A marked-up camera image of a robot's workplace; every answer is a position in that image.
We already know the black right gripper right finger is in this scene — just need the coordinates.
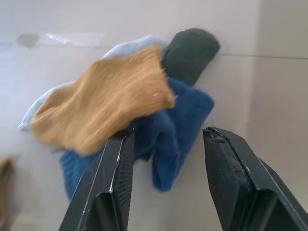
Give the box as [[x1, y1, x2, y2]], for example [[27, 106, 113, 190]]
[[202, 126, 308, 231]]

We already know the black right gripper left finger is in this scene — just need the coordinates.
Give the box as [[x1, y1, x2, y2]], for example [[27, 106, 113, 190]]
[[58, 127, 135, 231]]

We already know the mustard yellow knit sock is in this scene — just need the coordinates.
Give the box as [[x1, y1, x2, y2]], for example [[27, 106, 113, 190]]
[[30, 45, 177, 156]]

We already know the dark blue knit sock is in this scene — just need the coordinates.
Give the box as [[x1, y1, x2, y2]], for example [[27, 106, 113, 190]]
[[59, 77, 215, 200]]

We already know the dark green knit sock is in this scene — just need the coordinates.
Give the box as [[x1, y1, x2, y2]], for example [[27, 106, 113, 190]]
[[160, 27, 221, 85]]

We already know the light blue knit sock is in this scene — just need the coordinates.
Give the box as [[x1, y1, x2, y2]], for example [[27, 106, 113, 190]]
[[18, 34, 167, 131]]

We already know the clear tape strip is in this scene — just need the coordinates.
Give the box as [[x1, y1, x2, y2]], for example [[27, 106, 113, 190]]
[[46, 30, 106, 46]]

